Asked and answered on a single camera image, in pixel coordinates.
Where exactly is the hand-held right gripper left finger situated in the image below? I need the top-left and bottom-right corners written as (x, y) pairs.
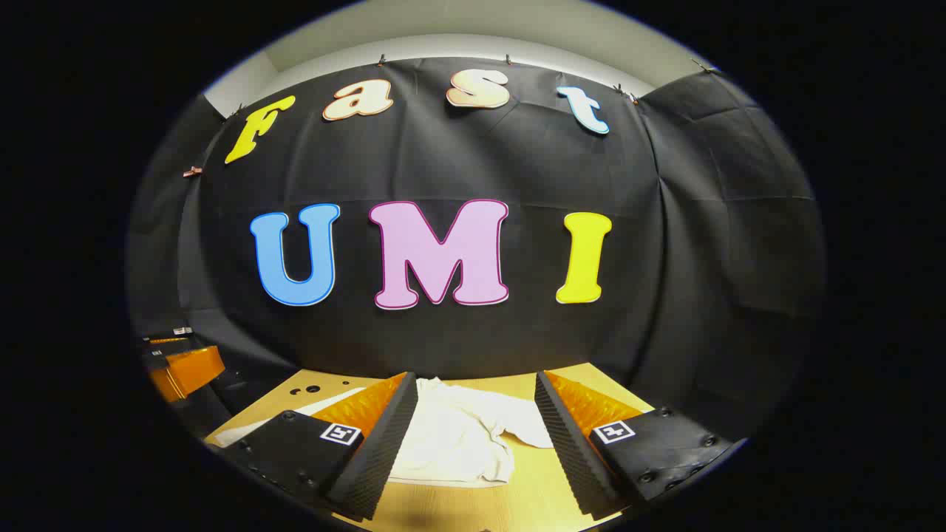
top-left (211, 372), bottom-right (419, 522)

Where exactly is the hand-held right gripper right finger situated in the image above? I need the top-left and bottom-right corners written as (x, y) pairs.
top-left (534, 370), bottom-right (747, 519)

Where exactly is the white sweatshirt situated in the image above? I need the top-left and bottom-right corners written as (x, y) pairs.
top-left (214, 377), bottom-right (555, 488)

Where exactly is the black backdrop cloth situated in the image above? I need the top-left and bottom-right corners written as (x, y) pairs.
top-left (126, 55), bottom-right (827, 444)

